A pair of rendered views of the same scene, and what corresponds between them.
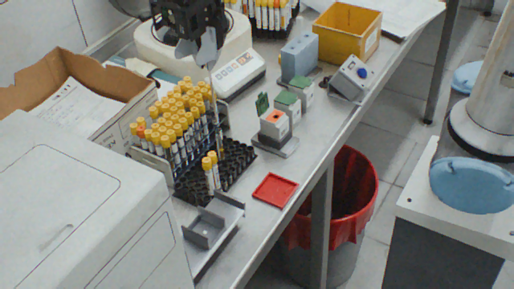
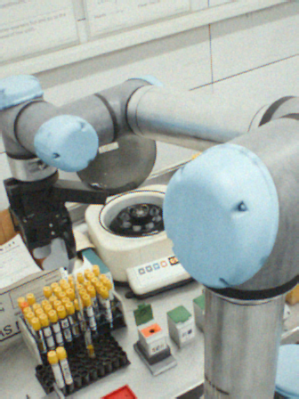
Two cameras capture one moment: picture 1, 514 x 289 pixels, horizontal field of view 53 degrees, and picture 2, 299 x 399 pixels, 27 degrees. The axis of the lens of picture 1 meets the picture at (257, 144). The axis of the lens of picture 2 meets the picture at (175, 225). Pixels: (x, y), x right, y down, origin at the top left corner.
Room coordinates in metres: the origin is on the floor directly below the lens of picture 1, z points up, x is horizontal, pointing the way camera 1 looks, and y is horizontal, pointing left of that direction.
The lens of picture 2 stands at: (0.04, -0.50, 1.82)
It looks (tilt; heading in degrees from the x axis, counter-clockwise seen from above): 35 degrees down; 27
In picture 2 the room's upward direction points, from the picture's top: 6 degrees counter-clockwise
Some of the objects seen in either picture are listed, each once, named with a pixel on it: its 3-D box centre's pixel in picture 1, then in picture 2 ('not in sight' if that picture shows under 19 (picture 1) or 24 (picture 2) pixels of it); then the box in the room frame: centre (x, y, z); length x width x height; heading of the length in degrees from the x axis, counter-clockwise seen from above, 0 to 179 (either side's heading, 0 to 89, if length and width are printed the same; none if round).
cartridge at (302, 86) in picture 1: (301, 93); (206, 313); (0.92, -0.11, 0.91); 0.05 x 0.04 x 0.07; 56
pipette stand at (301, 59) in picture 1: (299, 60); not in sight; (1.03, -0.11, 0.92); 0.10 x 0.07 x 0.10; 141
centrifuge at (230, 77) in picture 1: (200, 47); (145, 236); (1.10, 0.12, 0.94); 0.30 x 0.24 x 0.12; 47
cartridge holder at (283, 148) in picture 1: (275, 137); (154, 350); (0.80, -0.04, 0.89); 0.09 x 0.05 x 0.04; 53
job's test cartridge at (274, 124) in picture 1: (274, 127); (152, 340); (0.80, -0.04, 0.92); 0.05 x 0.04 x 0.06; 53
